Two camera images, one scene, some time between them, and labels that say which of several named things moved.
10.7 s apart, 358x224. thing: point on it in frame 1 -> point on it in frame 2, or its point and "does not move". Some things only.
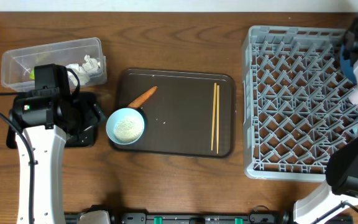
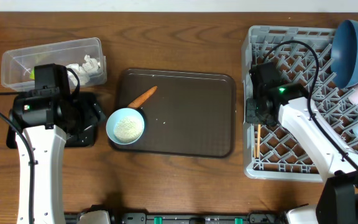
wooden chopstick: [217, 117] -> [258, 141]
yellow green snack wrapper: [32, 74] does not move
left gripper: [79, 106] does not move
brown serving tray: [178, 117] does not move
